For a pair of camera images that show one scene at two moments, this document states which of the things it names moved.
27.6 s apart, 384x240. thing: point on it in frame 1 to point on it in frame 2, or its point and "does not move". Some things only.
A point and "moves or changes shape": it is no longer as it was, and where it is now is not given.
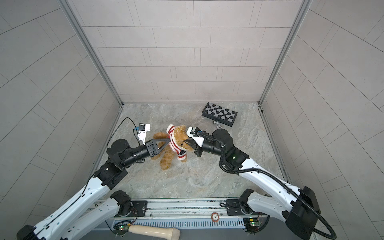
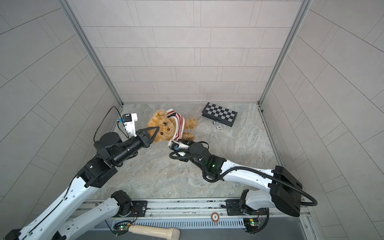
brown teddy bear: [169, 154] to [167, 127]
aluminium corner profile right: [304, 8] does not move
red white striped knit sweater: [180, 152] moves or changes shape
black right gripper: [198, 150] to [184, 159]
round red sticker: [215, 216] does not move
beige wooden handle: [164, 232] does not move
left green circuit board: [121, 229] does not move
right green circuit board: [252, 224] does not move
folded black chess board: [219, 114] does not move
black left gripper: [151, 146] to [143, 138]
